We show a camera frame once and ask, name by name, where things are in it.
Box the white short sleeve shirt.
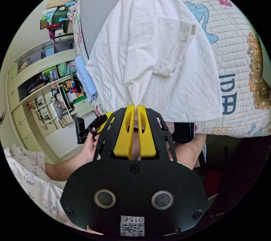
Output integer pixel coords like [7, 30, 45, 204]
[85, 0, 223, 123]

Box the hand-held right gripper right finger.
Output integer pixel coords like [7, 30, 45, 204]
[137, 105, 157, 160]

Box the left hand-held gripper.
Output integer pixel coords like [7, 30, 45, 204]
[85, 111, 116, 135]

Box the small cabinet with green case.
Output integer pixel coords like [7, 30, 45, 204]
[40, 0, 77, 44]

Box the person's body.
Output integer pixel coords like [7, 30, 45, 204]
[3, 133, 207, 236]

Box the person's left hand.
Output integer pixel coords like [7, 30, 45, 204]
[81, 132, 102, 162]

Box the person's left forearm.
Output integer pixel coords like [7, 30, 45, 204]
[45, 151, 92, 182]

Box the pale green shelf cupboard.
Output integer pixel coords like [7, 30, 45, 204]
[7, 38, 95, 158]

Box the grey flat board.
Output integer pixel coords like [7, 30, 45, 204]
[79, 0, 136, 60]

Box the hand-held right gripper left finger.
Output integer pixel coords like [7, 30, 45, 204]
[113, 105, 135, 160]

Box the light blue garment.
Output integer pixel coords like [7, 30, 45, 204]
[76, 56, 99, 104]

